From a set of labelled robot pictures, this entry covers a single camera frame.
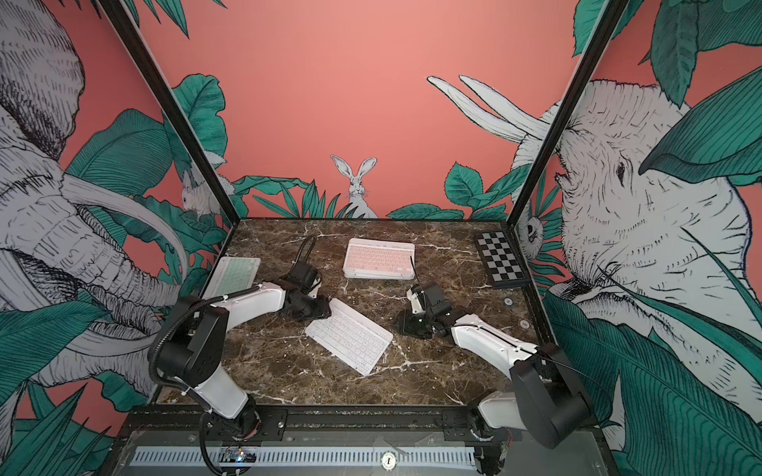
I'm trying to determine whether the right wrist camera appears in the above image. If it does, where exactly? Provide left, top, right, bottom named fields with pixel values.
left=406, top=283, right=452, bottom=317

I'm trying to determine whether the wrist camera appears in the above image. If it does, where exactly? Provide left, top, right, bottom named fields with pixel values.
left=285, top=261, right=321, bottom=297
left=406, top=283, right=452, bottom=317

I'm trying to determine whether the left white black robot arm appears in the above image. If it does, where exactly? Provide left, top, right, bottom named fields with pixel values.
left=148, top=282, right=331, bottom=440

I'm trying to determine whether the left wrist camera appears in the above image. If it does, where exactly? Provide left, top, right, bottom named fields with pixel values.
left=285, top=261, right=321, bottom=297

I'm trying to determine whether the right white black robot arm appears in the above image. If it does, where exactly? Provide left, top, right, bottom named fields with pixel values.
left=396, top=309, right=593, bottom=449

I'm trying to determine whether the small electronics board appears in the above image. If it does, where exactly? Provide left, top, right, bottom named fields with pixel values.
left=219, top=448, right=257, bottom=467

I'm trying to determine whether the black front mounting rail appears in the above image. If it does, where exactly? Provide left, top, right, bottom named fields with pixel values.
left=119, top=404, right=525, bottom=444

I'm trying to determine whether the black frame post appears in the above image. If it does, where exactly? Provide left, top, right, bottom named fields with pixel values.
left=98, top=0, right=240, bottom=228
left=507, top=0, right=628, bottom=230

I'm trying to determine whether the white keyboard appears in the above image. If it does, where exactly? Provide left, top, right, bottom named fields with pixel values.
left=306, top=299, right=393, bottom=376

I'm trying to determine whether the black white checkerboard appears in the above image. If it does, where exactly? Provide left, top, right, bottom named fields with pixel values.
left=474, top=230, right=529, bottom=289

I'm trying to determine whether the white slotted cable duct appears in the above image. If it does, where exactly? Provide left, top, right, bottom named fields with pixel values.
left=128, top=446, right=476, bottom=469

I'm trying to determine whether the left black frame post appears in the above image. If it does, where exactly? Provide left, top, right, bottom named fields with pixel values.
left=98, top=0, right=240, bottom=228

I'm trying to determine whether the round silver lock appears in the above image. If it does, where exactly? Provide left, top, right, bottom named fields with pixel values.
left=381, top=451, right=398, bottom=471

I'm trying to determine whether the pink keyboard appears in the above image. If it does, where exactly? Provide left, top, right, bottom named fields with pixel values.
left=343, top=237, right=415, bottom=281

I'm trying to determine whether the far left green keyboard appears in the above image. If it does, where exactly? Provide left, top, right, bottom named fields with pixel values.
left=202, top=257, right=261, bottom=299

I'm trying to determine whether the right black frame post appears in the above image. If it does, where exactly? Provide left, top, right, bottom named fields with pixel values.
left=507, top=0, right=628, bottom=230

